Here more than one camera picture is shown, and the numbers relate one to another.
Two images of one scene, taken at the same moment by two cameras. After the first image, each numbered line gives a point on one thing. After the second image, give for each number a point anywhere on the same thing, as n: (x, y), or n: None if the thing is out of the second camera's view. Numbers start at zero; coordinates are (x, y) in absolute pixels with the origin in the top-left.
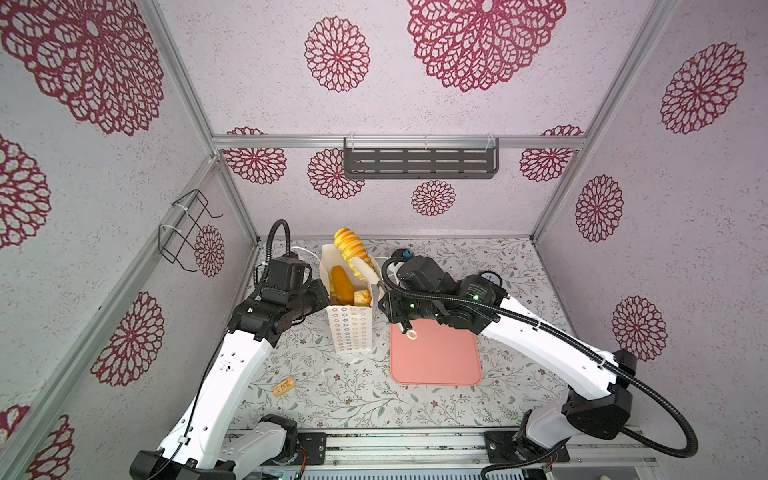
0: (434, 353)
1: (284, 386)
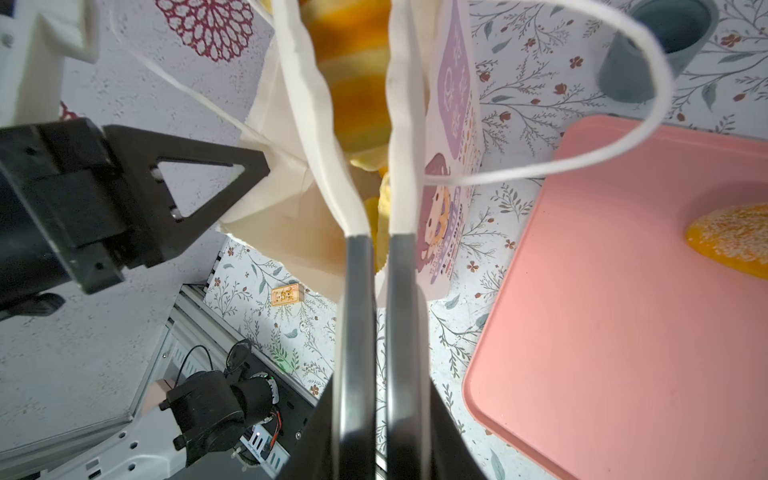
0: (614, 349)
1: (288, 294)
